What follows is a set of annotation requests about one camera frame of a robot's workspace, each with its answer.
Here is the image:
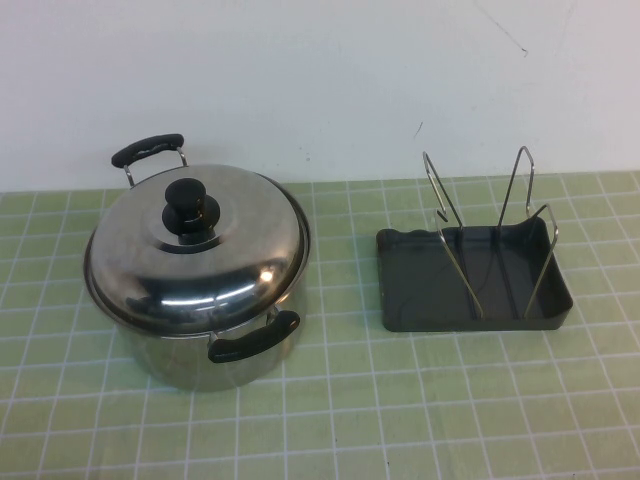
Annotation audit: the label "dark grey wire lid rack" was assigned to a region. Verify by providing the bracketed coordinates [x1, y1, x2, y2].
[375, 145, 575, 335]

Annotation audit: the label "stainless steel lid black knob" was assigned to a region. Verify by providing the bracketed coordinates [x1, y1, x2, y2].
[83, 162, 308, 335]

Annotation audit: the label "stainless steel pot black handles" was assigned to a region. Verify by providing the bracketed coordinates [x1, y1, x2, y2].
[83, 132, 314, 394]

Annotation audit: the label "green white checked tablecloth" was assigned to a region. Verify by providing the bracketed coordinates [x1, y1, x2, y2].
[0, 169, 640, 480]

